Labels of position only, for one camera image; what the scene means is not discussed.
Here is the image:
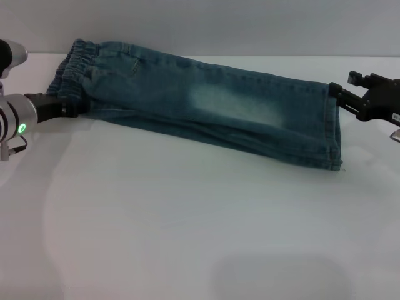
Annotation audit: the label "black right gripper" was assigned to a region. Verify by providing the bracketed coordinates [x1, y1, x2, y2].
[329, 71, 400, 128]

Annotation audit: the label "blue denim shorts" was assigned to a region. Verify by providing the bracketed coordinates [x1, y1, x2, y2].
[46, 37, 344, 172]

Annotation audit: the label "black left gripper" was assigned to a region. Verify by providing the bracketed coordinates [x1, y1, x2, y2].
[24, 92, 81, 124]

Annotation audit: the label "metal elbow cable connector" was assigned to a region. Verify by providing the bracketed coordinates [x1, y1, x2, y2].
[0, 142, 20, 163]

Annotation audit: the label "thin black cable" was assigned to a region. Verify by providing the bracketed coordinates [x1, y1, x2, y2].
[12, 136, 29, 154]

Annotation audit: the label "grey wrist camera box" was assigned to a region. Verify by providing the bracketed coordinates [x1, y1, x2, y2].
[0, 39, 29, 79]

